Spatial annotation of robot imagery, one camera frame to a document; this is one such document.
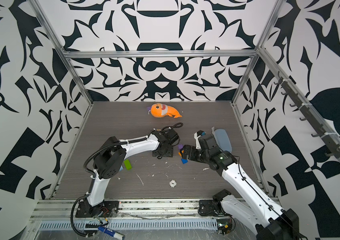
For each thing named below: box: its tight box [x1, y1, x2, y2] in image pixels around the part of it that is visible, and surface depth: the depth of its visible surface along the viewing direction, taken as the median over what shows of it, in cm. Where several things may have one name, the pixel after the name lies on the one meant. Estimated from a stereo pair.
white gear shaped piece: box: [169, 179, 177, 188], surface depth 84 cm
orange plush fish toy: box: [147, 103, 183, 119], surface depth 109 cm
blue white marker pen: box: [98, 226, 126, 240], surface depth 69 cm
